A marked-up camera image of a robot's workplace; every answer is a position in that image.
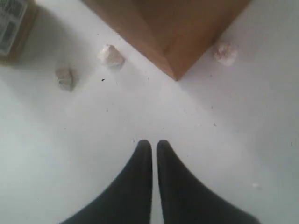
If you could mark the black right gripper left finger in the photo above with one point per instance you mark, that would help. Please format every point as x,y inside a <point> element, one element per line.
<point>127,200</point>

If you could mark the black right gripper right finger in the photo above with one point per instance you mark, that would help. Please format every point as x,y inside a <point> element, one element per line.
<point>185,200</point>

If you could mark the large brown paper shopping bag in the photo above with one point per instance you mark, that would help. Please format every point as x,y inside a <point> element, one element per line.
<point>172,34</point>

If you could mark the yellow millet bottle white cap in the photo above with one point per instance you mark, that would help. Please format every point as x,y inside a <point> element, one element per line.
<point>17,18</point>

